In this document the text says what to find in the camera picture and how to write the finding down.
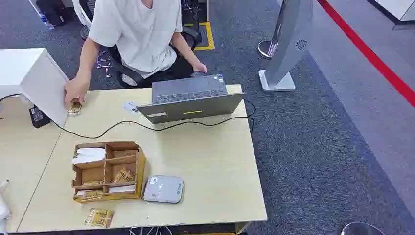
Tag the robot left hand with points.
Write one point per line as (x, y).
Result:
(3, 209)

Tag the person's right hand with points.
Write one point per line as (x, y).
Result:
(75, 89)

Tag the person's left hand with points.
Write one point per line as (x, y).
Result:
(199, 67)

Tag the gold card packet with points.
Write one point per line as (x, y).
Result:
(99, 218)
(75, 109)
(92, 183)
(90, 195)

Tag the grey laptop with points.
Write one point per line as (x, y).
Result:
(191, 107)

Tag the black power adapter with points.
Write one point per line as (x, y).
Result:
(39, 116)

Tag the black office chair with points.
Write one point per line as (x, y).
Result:
(129, 69)

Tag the white tag card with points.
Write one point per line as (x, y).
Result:
(130, 106)

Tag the person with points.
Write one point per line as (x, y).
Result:
(142, 35)

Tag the white card stack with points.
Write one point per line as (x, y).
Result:
(88, 155)

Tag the white chair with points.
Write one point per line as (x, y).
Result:
(82, 14)

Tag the clear water bottle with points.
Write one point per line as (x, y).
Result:
(42, 17)

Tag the black bag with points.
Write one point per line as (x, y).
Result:
(53, 11)

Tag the silver kiosk stand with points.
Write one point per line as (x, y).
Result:
(288, 42)

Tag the gold card bundle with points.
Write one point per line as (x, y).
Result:
(123, 176)

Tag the wooden compartment box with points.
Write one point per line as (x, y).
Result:
(141, 168)

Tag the white flat card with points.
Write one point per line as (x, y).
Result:
(121, 189)

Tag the white counter unit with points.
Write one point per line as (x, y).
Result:
(397, 9)

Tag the chrome stanchion post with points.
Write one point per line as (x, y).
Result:
(269, 48)

